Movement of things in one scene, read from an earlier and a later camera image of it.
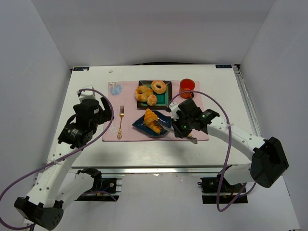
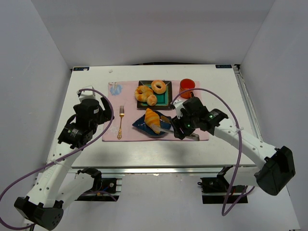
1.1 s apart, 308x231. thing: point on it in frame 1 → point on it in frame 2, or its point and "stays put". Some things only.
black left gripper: [103, 113] stays put
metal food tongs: [160, 122] → [166, 119]
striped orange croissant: [149, 118] stays put
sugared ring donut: [156, 89] stays put
